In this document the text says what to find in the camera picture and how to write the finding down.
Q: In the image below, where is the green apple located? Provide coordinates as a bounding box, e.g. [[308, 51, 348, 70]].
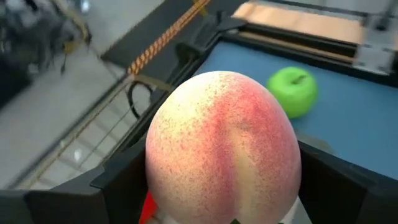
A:
[[266, 66, 318, 119]]

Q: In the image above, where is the wooden table side board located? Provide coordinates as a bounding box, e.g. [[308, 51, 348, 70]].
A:
[[232, 2, 366, 44]]

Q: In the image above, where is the black cable with coil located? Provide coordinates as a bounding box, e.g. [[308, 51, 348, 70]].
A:
[[126, 80, 156, 121]]

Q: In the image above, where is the black striped-edge floor mat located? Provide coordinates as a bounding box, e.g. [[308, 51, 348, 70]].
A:
[[99, 0, 203, 71], [129, 0, 218, 78]]

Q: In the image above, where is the dark equipment pile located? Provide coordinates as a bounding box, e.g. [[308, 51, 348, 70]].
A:
[[0, 0, 93, 106]]

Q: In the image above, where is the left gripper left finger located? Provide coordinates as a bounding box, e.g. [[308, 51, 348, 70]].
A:
[[0, 136, 149, 224]]

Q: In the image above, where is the pink peach with green leaf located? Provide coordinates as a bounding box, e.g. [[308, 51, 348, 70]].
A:
[[145, 70, 302, 224]]

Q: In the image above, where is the black table frame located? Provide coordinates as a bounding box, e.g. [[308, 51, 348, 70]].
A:
[[102, 18, 398, 162]]

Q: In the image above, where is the bronze wire basket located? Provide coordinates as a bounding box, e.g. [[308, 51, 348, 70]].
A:
[[6, 73, 175, 191]]

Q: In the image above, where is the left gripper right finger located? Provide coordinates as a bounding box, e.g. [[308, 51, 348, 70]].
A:
[[297, 139, 398, 224]]

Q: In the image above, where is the yellow hanging cable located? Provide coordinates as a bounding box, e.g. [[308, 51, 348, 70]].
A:
[[191, 0, 211, 18]]

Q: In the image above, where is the silver metal bracket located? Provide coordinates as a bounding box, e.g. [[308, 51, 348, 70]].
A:
[[353, 18, 398, 77]]

